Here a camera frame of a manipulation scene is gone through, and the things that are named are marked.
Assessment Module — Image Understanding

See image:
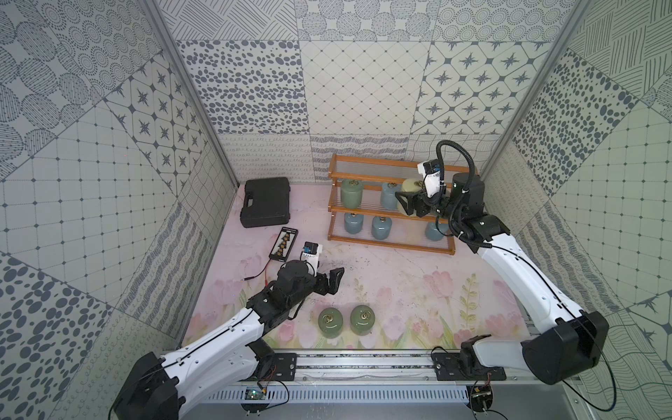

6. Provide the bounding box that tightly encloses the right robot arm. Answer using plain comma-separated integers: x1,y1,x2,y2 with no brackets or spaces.
395,159,609,385

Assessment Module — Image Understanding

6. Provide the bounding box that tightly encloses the black plastic tool case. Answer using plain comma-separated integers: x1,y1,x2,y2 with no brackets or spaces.
240,177,291,229

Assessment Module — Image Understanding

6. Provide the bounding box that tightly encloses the wooden three-tier shelf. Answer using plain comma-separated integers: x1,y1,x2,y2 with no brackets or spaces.
327,153,456,256

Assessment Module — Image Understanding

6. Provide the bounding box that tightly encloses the blue canister bottom left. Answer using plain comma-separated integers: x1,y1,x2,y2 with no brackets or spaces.
344,213,364,235

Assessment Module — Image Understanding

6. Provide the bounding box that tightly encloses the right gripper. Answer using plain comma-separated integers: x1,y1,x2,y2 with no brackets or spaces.
394,182,463,226

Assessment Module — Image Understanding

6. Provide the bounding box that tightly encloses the blue canister bottom right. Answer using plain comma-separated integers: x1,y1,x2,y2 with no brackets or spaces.
425,222,446,242

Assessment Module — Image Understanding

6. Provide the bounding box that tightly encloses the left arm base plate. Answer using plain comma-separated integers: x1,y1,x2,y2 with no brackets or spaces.
248,353,298,383

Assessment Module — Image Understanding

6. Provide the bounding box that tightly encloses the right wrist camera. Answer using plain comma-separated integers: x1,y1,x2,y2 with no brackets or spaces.
423,162,445,199

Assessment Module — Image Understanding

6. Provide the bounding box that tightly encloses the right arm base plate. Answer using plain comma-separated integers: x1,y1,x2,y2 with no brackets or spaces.
430,348,507,382

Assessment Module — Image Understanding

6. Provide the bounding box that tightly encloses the aluminium mounting rail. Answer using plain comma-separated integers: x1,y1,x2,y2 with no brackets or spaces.
149,348,581,387

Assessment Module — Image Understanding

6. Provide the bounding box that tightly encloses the black battery holder tray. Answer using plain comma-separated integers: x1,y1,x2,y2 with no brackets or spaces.
269,227,299,263

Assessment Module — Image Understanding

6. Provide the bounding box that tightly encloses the floral pink table mat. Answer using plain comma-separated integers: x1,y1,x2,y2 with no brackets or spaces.
184,185,530,349

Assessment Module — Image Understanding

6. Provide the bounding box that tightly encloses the blue canister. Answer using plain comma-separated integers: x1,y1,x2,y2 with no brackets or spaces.
371,216,392,241
425,222,446,242
344,213,364,235
380,182,402,211

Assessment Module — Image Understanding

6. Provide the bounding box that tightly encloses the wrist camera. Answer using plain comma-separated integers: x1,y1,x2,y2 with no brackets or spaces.
299,245,322,275
423,162,445,199

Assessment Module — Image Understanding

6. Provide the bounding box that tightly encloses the green circuit board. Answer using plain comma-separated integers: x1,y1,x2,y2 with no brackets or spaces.
241,388,268,412

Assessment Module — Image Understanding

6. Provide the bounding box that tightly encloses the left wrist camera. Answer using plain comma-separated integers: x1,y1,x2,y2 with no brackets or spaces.
299,245,322,275

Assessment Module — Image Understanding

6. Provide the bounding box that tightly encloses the cream yellow canister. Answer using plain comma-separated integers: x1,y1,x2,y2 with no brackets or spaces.
397,178,423,216

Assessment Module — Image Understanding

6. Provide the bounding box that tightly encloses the green canister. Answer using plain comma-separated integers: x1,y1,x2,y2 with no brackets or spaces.
341,178,364,209
318,307,344,340
350,304,376,336

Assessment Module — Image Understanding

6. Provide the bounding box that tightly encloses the red black test lead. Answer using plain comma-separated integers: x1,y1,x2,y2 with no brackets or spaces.
243,259,272,286

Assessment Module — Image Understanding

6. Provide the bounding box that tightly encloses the blue canister middle centre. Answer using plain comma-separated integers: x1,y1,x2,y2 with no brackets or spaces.
380,182,402,211

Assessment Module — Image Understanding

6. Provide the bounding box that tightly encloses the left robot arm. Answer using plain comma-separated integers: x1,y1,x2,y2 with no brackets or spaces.
108,260,345,419

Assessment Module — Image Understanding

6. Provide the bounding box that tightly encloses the blue canister bottom centre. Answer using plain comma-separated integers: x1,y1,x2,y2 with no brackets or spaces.
371,216,392,241

